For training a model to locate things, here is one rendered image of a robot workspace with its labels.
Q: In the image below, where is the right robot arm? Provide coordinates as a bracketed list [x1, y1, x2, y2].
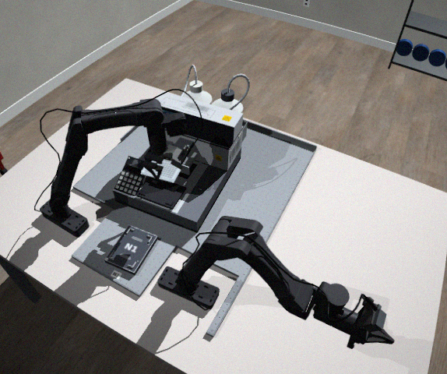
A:
[157, 216, 350, 326]

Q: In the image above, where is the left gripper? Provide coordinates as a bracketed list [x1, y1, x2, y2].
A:
[143, 137, 189, 179]

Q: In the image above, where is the white multi-well plate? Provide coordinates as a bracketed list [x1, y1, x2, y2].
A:
[140, 159, 181, 183]

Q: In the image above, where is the white plastic bottle with cap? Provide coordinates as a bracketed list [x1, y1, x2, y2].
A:
[184, 80, 212, 104]

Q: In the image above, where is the black raised edge strip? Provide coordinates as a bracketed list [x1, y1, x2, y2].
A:
[120, 119, 317, 149]

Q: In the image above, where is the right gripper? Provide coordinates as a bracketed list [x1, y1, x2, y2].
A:
[332, 297, 394, 349]

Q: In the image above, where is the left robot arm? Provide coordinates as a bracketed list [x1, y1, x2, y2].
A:
[40, 98, 188, 233]

